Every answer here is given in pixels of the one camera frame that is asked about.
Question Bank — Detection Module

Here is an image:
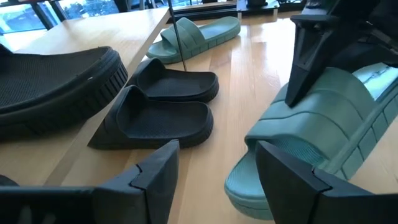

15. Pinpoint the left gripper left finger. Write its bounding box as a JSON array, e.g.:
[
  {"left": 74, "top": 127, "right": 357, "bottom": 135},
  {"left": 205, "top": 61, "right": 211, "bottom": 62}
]
[{"left": 92, "top": 139, "right": 181, "bottom": 224}]

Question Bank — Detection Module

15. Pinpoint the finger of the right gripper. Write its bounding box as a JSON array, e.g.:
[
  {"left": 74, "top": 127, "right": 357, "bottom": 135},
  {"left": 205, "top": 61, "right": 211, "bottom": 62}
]
[{"left": 284, "top": 23, "right": 343, "bottom": 108}]

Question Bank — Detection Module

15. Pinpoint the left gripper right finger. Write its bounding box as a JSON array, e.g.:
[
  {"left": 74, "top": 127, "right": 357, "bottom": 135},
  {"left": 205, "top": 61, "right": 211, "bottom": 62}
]
[{"left": 255, "top": 140, "right": 398, "bottom": 224}]

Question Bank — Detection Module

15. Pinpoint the green slide sandal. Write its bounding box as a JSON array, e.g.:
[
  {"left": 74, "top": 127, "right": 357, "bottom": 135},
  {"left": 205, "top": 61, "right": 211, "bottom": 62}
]
[
  {"left": 146, "top": 16, "right": 242, "bottom": 65},
  {"left": 223, "top": 62, "right": 398, "bottom": 222}
]

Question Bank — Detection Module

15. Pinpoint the black slide sandal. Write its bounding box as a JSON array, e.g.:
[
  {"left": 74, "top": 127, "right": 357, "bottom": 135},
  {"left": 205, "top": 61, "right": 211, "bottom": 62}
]
[
  {"left": 88, "top": 84, "right": 216, "bottom": 151},
  {"left": 0, "top": 43, "right": 129, "bottom": 138},
  {"left": 0, "top": 174, "right": 20, "bottom": 188},
  {"left": 126, "top": 57, "right": 220, "bottom": 104}
]

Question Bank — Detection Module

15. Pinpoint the window with black frame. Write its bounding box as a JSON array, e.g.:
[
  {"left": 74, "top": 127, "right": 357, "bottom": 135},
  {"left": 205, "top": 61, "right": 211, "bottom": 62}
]
[{"left": 0, "top": 0, "right": 169, "bottom": 35}]

